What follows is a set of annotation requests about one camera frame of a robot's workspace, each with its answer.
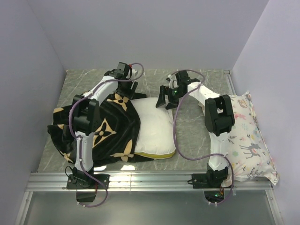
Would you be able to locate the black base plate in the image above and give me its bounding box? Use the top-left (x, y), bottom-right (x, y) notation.
top-left (187, 173), bottom-right (211, 189)
top-left (66, 173), bottom-right (110, 190)

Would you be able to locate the white pillow yellow edge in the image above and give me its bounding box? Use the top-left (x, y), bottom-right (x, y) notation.
top-left (131, 97), bottom-right (176, 160)

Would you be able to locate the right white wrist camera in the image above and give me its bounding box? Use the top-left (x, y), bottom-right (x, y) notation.
top-left (166, 75), bottom-right (178, 89)

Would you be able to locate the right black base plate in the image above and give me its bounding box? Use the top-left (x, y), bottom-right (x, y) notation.
top-left (187, 173), bottom-right (211, 189)

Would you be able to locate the aluminium mounting rail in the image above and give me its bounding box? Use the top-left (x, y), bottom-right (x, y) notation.
top-left (15, 171), bottom-right (284, 225)

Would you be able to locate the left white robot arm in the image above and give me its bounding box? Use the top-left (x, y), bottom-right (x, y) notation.
top-left (68, 62), bottom-right (138, 188)

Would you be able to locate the black floral pillowcase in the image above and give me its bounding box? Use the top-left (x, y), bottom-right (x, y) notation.
top-left (47, 93), bottom-right (150, 167)

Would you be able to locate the patterned white pillow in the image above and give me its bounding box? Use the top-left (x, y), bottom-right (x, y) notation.
top-left (220, 92), bottom-right (279, 187)

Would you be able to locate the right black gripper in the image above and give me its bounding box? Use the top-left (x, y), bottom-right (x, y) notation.
top-left (156, 85), bottom-right (186, 111)

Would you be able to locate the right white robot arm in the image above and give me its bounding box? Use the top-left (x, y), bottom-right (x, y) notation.
top-left (156, 69), bottom-right (235, 188)

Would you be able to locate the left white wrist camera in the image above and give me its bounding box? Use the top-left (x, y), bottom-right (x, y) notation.
top-left (127, 64), bottom-right (138, 79)

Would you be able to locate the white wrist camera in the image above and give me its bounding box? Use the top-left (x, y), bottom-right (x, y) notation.
top-left (166, 75), bottom-right (178, 89)
top-left (127, 64), bottom-right (138, 79)

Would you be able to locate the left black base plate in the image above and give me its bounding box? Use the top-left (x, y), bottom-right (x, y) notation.
top-left (66, 173), bottom-right (110, 190)

